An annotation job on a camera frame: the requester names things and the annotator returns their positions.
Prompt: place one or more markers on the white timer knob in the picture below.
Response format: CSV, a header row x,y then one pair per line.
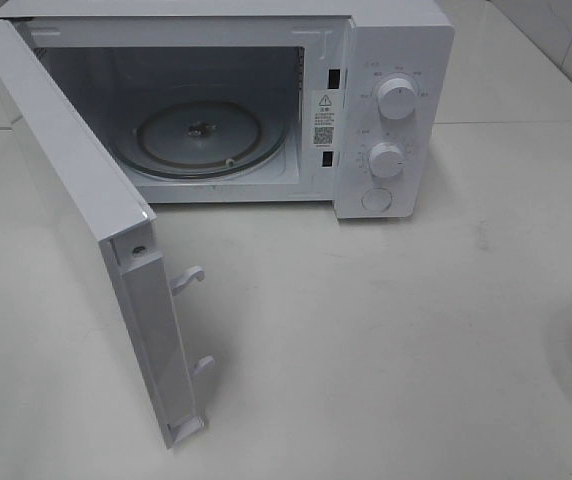
x,y
386,160

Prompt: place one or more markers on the white warning label sticker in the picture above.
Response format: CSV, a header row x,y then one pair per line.
x,y
324,110

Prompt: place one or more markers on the white microwave oven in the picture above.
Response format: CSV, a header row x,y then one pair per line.
x,y
100,52

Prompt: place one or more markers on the round white door button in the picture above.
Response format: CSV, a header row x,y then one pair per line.
x,y
377,200

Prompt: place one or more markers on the upper white power knob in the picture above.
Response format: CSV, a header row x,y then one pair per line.
x,y
396,96

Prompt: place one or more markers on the white microwave door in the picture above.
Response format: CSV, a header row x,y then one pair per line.
x,y
106,230

